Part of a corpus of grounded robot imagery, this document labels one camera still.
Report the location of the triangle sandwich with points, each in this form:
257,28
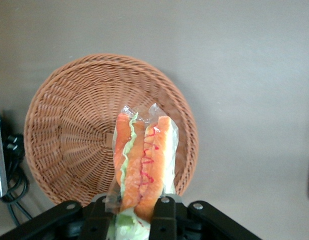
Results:
137,175

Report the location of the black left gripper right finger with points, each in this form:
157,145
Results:
164,222

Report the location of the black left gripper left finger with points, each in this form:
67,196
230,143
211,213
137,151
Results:
97,222

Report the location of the round brown wicker basket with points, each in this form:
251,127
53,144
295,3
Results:
69,125

